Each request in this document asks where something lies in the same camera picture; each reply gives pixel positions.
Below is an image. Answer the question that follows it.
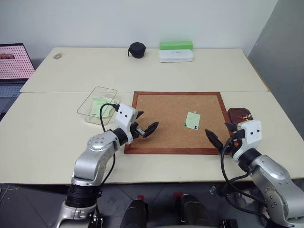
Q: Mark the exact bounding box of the laptop with pink screen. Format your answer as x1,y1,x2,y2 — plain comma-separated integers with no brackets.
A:
0,43,36,122

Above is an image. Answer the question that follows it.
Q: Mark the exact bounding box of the clear plastic tray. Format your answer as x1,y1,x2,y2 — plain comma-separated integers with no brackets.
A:
76,86,119,125

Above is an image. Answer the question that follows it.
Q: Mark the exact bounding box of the dark rounded shape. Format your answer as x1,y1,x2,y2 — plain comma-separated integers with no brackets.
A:
175,193,212,228
119,198,150,228

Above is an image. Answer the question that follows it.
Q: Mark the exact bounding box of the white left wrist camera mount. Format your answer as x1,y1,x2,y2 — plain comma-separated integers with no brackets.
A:
115,103,138,144

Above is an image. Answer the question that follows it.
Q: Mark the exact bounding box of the wood framed cork board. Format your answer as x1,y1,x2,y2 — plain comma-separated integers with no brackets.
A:
123,91,235,155

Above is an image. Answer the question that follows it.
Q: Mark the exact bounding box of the black round zip pouch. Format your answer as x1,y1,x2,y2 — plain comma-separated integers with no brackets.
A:
127,42,147,59

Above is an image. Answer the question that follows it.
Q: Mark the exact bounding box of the white rectangular case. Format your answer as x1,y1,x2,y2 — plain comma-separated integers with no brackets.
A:
158,49,196,64

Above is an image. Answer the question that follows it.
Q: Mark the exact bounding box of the green paper note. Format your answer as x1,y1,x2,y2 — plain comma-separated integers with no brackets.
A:
184,111,201,130

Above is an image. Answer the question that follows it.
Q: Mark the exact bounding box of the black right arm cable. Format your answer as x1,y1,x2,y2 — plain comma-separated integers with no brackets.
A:
220,136,271,220

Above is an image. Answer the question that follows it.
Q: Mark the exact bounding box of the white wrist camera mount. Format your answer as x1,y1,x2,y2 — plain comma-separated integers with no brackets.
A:
115,103,138,144
231,119,262,163

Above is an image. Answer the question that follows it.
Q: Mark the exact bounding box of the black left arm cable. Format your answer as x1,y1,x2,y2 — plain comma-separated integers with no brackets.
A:
98,103,120,188

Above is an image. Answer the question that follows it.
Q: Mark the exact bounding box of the brown oval dish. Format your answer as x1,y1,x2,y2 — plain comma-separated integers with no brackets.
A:
227,107,254,125

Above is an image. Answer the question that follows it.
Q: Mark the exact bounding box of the green rectangular box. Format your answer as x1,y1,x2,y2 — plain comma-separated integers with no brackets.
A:
159,40,194,51

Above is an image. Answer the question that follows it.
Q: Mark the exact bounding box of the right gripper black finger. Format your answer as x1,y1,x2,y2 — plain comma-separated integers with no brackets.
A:
205,129,224,153
224,122,238,134

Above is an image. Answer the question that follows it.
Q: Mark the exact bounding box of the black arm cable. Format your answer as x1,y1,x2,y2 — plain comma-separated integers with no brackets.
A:
98,103,120,188
220,136,271,220

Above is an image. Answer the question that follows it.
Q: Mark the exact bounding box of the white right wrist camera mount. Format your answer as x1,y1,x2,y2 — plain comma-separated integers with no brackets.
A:
231,119,262,163

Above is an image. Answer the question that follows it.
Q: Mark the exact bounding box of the grey partition panel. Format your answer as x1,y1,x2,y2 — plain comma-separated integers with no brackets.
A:
246,0,304,141

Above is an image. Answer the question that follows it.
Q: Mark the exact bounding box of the stack of green notes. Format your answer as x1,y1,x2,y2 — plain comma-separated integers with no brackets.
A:
91,96,115,119

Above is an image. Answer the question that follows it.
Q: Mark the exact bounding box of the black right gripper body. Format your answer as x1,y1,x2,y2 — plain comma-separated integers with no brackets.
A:
223,129,245,155

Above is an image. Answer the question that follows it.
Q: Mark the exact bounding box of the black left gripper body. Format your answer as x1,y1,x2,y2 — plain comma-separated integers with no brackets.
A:
130,122,146,140

